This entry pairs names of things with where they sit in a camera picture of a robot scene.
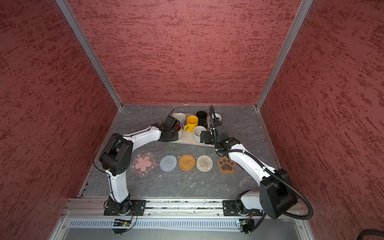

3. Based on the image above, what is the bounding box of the black mug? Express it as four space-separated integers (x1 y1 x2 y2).
196 111 208 129

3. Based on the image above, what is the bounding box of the brown paw coaster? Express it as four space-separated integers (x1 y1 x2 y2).
218 157 237 175

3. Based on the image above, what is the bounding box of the yellow mug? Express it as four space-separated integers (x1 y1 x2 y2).
184 116 199 132

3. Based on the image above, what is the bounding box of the white mug purple band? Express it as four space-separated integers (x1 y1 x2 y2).
173 113 187 128

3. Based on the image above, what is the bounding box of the grey round coaster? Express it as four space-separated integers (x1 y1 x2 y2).
160 155 178 172

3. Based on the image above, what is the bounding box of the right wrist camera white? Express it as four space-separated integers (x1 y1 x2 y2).
209 105 217 129

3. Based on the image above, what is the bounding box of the brown woven rattan coaster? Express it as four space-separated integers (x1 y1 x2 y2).
179 155 196 171

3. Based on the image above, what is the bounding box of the beige woven spiral coaster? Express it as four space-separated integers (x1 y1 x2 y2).
196 155 213 172

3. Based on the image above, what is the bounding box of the black cable bottom right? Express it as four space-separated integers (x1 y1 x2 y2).
356 228 384 240

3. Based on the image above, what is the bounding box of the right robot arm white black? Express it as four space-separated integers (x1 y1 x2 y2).
209 121 314 220

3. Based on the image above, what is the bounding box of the light blue mug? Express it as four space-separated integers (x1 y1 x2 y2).
215 113 222 122

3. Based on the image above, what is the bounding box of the white mug red inside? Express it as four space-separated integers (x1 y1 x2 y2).
175 124 183 140

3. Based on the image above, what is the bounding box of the aluminium mounting rail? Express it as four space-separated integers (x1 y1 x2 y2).
61 197 307 219

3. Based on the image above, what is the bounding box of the beige serving tray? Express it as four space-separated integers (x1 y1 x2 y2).
172 113 214 148

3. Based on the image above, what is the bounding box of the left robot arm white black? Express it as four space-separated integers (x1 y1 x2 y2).
99 124 179 216

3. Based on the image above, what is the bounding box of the pink flower coaster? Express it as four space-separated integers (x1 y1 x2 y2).
130 152 157 177

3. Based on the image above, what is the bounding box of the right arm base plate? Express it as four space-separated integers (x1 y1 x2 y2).
222 200 263 217

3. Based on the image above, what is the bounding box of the white mug centre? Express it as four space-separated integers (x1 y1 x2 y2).
193 126 207 144

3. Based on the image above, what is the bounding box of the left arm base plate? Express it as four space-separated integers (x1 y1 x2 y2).
104 198 147 217

